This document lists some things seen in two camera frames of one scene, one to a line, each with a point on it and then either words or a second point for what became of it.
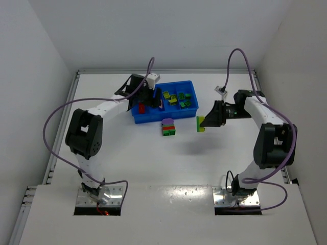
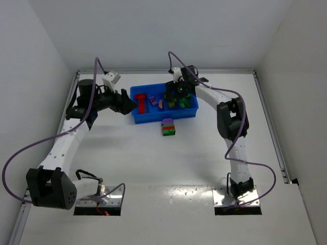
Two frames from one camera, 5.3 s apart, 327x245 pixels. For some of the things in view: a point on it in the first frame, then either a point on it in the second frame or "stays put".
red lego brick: [141, 108] stays put
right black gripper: [220, 113] to [174, 89]
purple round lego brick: [167, 121] stays put
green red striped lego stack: [168, 129] stays put
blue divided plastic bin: [179, 99] stays put
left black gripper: [147, 95] to [119, 101]
